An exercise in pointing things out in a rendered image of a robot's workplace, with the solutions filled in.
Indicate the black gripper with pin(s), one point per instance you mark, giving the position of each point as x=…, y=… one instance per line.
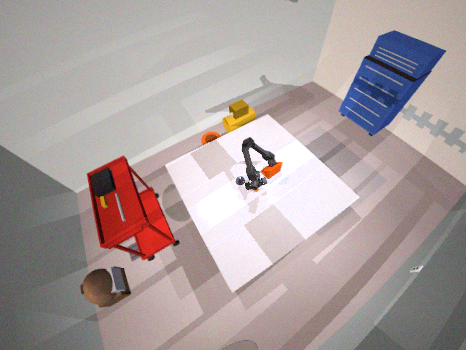
x=261, y=182

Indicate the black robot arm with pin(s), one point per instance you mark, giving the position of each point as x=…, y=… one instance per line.
x=252, y=174

